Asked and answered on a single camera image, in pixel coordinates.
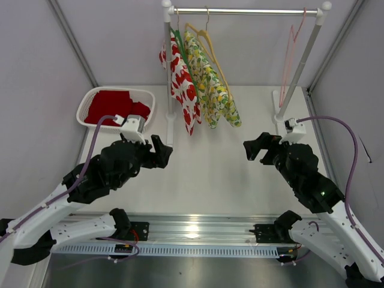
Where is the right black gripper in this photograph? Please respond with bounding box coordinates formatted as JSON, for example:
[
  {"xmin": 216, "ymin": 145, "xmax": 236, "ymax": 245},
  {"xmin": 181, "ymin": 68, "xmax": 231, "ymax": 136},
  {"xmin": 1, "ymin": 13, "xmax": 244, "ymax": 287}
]
[{"xmin": 243, "ymin": 132, "xmax": 298, "ymax": 188}]

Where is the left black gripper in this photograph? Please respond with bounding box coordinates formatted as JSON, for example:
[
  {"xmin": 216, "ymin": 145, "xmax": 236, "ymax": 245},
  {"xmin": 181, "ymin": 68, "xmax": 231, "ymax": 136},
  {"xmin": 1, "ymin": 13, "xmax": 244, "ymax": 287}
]
[{"xmin": 114, "ymin": 133, "xmax": 172, "ymax": 188}]

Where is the red skirt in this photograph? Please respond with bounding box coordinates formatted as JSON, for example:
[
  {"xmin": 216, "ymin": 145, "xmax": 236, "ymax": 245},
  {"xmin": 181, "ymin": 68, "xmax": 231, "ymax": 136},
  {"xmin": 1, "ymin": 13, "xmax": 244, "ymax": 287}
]
[{"xmin": 84, "ymin": 90, "xmax": 151, "ymax": 124}]

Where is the pink wire hanger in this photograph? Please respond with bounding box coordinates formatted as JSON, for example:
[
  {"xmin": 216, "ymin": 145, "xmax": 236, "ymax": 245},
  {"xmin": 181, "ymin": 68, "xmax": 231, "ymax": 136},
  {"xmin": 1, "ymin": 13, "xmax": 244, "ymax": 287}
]
[{"xmin": 278, "ymin": 7, "xmax": 307, "ymax": 108}]

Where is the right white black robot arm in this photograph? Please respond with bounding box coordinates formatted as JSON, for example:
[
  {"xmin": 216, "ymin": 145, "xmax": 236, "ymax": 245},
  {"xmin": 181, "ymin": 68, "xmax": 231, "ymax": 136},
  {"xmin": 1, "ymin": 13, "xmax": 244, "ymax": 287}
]
[{"xmin": 243, "ymin": 132, "xmax": 383, "ymax": 287}]

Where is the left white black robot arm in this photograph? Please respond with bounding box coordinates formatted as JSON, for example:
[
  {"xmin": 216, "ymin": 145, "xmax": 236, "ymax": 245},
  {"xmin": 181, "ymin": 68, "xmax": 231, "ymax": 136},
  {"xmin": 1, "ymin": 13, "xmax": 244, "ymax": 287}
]
[{"xmin": 1, "ymin": 135, "xmax": 173, "ymax": 267}]

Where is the green hanger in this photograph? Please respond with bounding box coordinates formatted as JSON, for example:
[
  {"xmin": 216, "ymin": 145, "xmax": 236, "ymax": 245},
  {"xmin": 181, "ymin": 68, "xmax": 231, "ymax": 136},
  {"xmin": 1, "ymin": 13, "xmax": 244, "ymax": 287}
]
[{"xmin": 170, "ymin": 23, "xmax": 199, "ymax": 104}]

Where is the yellow wooden hanger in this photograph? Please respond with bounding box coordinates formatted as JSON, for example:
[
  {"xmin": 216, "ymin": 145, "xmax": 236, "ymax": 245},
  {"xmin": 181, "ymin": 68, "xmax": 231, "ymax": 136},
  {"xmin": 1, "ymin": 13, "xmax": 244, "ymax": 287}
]
[{"xmin": 184, "ymin": 6, "xmax": 233, "ymax": 103}]

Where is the white metal clothes rack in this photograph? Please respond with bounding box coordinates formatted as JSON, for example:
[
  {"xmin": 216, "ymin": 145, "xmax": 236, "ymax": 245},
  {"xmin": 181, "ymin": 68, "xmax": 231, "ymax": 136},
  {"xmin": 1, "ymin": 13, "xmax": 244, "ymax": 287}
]
[{"xmin": 161, "ymin": 1, "xmax": 332, "ymax": 146}]

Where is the white plastic basket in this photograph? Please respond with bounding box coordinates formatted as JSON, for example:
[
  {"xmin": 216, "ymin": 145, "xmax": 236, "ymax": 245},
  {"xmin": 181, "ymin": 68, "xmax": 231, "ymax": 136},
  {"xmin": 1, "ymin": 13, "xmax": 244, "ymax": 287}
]
[{"xmin": 76, "ymin": 86, "xmax": 155, "ymax": 129}]

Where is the red flower print garment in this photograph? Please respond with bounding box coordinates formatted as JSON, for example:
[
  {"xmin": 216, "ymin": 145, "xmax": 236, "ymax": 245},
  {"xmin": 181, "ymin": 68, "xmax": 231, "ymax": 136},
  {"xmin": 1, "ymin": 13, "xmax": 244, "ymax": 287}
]
[{"xmin": 170, "ymin": 31, "xmax": 202, "ymax": 136}]

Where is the lemon print garment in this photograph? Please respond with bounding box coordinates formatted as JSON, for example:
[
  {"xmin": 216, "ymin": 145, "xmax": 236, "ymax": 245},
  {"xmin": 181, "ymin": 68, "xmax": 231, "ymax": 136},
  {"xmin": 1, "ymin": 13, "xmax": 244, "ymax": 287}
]
[{"xmin": 184, "ymin": 31, "xmax": 242, "ymax": 129}]

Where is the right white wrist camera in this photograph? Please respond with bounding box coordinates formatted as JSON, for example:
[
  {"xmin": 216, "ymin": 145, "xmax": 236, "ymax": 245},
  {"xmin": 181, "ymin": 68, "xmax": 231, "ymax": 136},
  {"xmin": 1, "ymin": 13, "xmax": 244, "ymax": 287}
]
[{"xmin": 280, "ymin": 118, "xmax": 307, "ymax": 145}]

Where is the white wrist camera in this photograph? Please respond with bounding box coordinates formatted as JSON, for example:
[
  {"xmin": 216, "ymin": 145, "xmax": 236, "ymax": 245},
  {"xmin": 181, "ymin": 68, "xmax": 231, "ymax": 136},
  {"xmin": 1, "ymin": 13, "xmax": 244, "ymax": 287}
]
[
  {"xmin": 114, "ymin": 115, "xmax": 146, "ymax": 144},
  {"xmin": 280, "ymin": 118, "xmax": 307, "ymax": 145}
]

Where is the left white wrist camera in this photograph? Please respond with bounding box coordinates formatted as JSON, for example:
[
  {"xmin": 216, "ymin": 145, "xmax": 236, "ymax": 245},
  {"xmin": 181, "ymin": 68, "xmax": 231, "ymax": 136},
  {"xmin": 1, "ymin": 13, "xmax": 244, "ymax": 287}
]
[{"xmin": 114, "ymin": 115, "xmax": 146, "ymax": 144}]

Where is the aluminium rail base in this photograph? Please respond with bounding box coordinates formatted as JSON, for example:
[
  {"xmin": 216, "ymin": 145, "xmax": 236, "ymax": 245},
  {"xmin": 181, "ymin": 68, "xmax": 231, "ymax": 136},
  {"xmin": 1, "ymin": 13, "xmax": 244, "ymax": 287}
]
[{"xmin": 56, "ymin": 212, "xmax": 334, "ymax": 245}]

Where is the white slotted cable duct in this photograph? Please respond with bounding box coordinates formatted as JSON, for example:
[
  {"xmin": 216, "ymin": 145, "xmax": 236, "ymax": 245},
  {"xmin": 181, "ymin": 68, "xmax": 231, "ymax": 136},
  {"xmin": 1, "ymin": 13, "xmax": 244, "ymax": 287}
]
[{"xmin": 55, "ymin": 242, "xmax": 280, "ymax": 259}]

